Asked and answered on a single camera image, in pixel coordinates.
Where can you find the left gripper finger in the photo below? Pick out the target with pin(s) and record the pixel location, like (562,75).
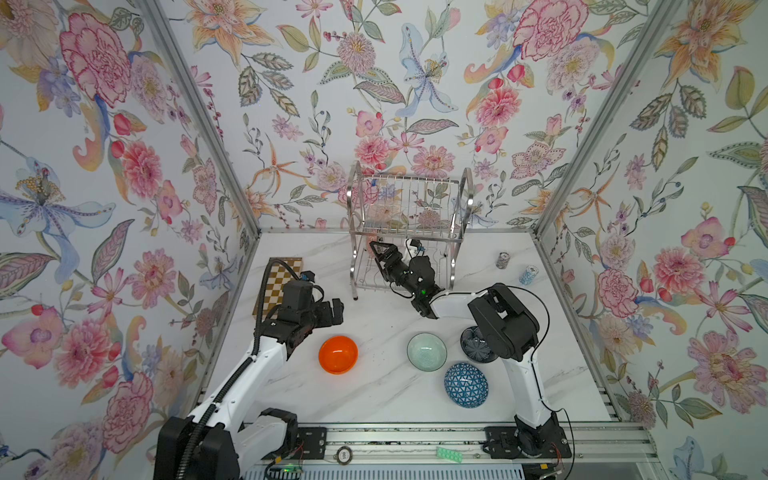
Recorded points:
(329,313)
(307,276)

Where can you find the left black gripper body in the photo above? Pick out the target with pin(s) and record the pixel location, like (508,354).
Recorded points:
(307,320)

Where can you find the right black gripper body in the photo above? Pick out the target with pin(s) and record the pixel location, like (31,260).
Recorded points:
(403,275)

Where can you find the orange plastic bowl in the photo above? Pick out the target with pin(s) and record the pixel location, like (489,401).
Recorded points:
(338,355)

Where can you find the chrome two-tier dish rack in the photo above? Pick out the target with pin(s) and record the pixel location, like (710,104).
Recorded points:
(394,207)

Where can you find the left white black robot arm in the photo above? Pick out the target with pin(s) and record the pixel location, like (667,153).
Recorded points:
(214,441)

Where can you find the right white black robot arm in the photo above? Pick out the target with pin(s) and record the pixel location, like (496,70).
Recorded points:
(507,326)

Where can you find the wooden chessboard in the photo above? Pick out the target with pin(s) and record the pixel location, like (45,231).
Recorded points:
(278,276)

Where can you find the pale green ceramic bowl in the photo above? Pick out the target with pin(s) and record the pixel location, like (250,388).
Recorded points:
(426,352)

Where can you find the dark floral ceramic bowl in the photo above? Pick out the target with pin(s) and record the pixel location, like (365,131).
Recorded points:
(475,346)

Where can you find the small grey can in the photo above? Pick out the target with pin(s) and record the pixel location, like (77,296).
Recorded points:
(503,260)

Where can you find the small blue can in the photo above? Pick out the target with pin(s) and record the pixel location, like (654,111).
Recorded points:
(528,275)

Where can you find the blue geometric patterned bowl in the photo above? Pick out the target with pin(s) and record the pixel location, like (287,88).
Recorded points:
(466,385)

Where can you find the green connector block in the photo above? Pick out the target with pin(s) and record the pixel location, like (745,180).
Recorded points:
(450,455)

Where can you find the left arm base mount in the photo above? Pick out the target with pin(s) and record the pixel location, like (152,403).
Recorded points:
(276,434)

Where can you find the aluminium front rail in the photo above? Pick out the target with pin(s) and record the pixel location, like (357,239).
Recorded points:
(416,443)

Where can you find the round black ring knob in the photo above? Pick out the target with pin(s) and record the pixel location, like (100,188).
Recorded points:
(344,455)

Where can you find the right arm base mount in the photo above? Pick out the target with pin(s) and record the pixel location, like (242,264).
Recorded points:
(521,441)

